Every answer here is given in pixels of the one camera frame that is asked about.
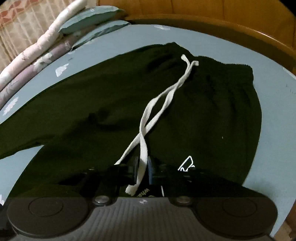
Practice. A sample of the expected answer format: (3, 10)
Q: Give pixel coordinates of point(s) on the black pants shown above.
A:
(92, 104)

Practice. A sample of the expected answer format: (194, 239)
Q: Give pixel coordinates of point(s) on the purple floral quilt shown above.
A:
(27, 71)

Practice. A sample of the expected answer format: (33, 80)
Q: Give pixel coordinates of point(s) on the patterned curtain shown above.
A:
(25, 20)

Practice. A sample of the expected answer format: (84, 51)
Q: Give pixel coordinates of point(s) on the wooden headboard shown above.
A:
(208, 11)

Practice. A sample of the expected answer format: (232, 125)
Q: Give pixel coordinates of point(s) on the flat blue pillow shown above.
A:
(104, 30)

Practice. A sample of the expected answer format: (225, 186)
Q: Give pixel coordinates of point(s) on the pink floral quilt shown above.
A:
(44, 39)

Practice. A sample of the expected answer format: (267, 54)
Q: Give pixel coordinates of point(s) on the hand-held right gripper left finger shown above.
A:
(135, 171)

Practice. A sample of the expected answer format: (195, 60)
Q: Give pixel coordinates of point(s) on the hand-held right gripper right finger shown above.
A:
(150, 172)

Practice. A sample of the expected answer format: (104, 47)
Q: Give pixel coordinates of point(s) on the thick blue pillow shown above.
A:
(92, 18)

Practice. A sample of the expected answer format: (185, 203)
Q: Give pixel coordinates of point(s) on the bed with blue floral sheet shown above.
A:
(272, 115)

